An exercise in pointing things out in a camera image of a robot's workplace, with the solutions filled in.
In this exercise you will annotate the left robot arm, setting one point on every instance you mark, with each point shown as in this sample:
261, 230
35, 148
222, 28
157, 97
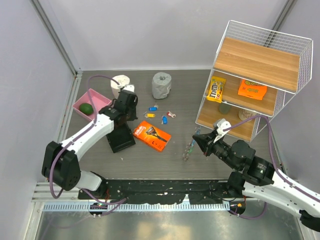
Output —
61, 160

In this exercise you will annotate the white paper cup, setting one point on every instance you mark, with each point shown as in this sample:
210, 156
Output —
245, 114

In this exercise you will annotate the yellow candy bag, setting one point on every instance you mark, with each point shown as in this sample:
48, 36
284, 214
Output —
216, 88

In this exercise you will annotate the blue tag key lower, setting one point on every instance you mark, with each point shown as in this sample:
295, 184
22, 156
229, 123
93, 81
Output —
164, 120

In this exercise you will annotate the metal key organizer blue handle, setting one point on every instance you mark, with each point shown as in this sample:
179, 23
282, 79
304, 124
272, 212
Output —
190, 146

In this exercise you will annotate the orange candy bag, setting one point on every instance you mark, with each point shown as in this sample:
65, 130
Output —
252, 89

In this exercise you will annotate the white toilet paper roll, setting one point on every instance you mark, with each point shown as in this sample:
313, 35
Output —
121, 81

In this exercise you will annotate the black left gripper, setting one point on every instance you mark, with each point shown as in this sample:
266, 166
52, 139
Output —
133, 115

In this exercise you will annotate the green avocado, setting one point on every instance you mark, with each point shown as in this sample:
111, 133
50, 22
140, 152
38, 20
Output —
86, 109

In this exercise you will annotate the orange razor box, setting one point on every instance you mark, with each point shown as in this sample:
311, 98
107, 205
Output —
152, 136

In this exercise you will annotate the yellow tag key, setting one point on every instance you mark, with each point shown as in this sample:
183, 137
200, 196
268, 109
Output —
149, 115

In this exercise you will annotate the pink drawer box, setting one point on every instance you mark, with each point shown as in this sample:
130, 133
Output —
95, 99

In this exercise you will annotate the blue tag key upper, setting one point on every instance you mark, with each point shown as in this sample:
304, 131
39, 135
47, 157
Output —
153, 108

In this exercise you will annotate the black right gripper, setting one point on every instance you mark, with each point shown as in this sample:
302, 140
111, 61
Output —
204, 141

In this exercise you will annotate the grey toilet paper roll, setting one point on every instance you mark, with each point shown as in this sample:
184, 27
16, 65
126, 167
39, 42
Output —
161, 85

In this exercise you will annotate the white wire wooden shelf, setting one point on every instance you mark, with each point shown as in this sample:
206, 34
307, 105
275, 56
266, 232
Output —
263, 69

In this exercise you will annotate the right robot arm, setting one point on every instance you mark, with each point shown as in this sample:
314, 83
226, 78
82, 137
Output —
255, 177

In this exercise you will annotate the black front rail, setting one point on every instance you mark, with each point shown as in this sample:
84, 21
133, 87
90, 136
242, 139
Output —
165, 191

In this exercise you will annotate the black plastic bin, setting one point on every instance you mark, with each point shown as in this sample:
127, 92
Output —
121, 138

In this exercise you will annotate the blue tag key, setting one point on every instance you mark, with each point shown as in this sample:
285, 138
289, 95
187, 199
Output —
164, 120
153, 108

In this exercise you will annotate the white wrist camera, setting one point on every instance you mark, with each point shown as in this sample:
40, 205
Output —
221, 128
129, 87

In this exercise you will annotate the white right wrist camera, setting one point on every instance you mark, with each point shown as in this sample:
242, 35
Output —
221, 128

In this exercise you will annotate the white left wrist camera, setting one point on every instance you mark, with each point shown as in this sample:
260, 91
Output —
129, 87

